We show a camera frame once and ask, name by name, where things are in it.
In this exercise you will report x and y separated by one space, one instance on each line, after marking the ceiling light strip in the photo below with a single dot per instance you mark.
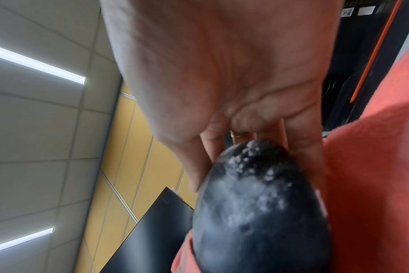
20 240
36 64

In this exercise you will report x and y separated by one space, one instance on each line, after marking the black white-speckled mouse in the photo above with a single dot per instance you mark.
258 226

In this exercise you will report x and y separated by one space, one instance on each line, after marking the person's right hand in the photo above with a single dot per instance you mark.
224 66

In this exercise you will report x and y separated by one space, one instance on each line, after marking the pink cloth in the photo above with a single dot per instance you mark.
376 186

